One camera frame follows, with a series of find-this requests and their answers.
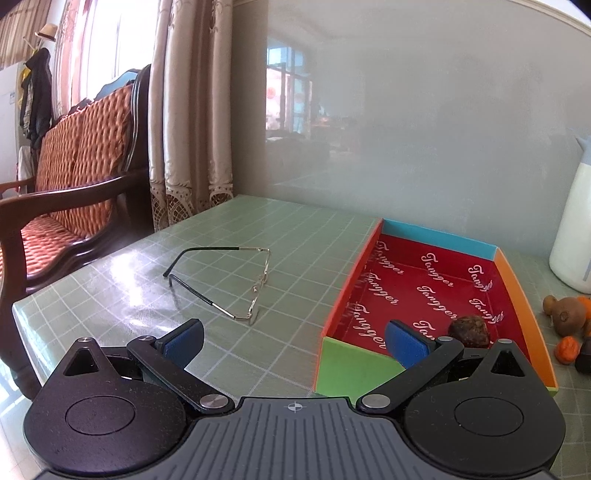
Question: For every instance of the dark brown passion fruit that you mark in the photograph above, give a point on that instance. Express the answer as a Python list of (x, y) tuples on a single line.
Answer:
[(471, 331)]

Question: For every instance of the orange mandarin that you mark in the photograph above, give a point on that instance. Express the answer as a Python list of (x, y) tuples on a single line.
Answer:
[(586, 302)]

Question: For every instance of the dark hanging jacket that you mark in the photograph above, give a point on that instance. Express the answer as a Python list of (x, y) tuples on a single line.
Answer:
[(36, 114)]

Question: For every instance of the beige lace curtain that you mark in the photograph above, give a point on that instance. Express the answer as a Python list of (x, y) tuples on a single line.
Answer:
[(189, 133)]

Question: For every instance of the thin metal-frame eyeglasses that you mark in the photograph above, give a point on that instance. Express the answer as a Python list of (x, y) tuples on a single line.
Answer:
[(226, 279)]

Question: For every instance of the small brown kiwi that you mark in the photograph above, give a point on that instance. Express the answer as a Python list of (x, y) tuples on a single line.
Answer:
[(548, 304)]

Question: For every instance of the large brown kiwi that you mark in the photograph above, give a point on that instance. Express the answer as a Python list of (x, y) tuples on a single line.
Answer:
[(568, 316)]

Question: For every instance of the colourful red-lined cardboard tray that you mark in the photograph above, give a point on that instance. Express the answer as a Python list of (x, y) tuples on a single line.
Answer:
[(426, 279)]

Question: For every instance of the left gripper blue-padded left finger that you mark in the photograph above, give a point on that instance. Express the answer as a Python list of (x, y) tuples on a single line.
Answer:
[(165, 359)]

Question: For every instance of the straw hat on rack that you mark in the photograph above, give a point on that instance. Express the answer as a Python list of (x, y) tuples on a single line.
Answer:
[(47, 32)]

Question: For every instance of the dark wood sofa orange cushions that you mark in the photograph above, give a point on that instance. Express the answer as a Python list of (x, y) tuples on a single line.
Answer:
[(91, 197)]

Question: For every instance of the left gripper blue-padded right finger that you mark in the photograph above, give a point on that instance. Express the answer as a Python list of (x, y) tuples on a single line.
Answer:
[(424, 361)]

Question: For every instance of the small orange fruit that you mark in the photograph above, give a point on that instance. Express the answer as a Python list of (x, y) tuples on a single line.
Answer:
[(567, 350)]

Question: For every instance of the white thermos jug blue lid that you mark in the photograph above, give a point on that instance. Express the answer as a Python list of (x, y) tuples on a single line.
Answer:
[(570, 255)]

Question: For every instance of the white refrigerator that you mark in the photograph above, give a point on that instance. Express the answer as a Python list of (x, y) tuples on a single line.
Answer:
[(11, 136)]

